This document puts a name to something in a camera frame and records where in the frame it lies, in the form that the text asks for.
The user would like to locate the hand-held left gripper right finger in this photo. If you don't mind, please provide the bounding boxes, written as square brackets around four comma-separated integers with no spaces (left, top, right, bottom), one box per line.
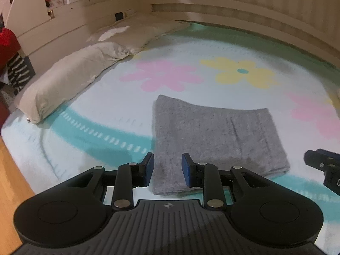
[181,153,274,209]

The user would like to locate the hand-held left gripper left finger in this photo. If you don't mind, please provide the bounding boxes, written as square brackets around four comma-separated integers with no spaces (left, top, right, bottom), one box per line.
[63,152,155,211]

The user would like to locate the long beige pillow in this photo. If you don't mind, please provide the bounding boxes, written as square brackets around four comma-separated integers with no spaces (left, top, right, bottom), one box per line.
[87,14,191,55]
[13,42,131,125]

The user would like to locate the black white striped cloth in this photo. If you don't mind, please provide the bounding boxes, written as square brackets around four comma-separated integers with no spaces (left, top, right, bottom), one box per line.
[5,52,35,95]

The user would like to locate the red cloth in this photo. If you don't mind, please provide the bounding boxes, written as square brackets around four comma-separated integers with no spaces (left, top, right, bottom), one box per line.
[0,28,22,73]

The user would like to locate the grey speckled pants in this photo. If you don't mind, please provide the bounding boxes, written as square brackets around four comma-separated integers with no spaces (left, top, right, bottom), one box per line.
[151,94,290,196]

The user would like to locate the floral printed blanket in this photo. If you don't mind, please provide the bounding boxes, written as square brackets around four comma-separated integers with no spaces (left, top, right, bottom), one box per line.
[0,21,340,255]

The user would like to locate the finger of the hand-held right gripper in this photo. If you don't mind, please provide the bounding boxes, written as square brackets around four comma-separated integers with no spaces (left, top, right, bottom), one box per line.
[304,148,340,190]

